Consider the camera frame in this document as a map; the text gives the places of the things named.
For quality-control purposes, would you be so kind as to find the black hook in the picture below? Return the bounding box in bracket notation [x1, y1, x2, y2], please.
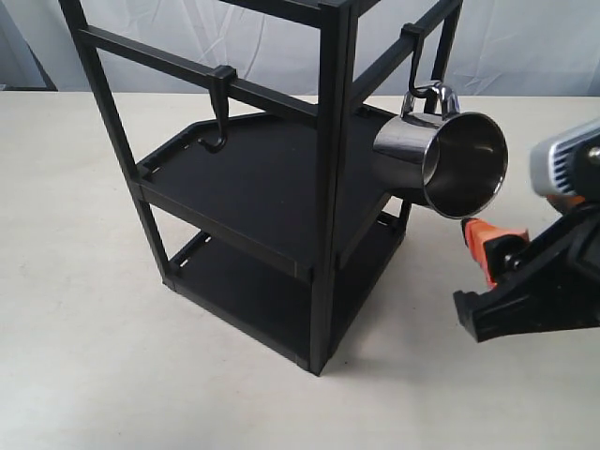
[198, 65, 237, 154]
[400, 22, 441, 99]

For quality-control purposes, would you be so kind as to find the black right hook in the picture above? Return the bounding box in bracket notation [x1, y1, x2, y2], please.
[400, 22, 441, 99]

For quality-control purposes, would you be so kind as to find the black left hook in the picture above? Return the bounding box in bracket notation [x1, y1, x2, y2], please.
[198, 65, 237, 154]

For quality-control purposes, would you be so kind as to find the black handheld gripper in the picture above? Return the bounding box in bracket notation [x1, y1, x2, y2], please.
[453, 202, 599, 342]

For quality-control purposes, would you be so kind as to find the black shelf rack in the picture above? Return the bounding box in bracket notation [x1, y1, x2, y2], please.
[60, 1, 462, 374]

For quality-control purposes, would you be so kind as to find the stainless steel mug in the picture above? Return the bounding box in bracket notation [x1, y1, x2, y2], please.
[372, 81, 509, 219]

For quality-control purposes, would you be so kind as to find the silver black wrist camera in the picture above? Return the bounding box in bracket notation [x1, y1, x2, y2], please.
[529, 118, 599, 202]

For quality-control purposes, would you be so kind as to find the white backdrop cloth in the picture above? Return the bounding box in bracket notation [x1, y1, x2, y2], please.
[1, 1, 599, 97]

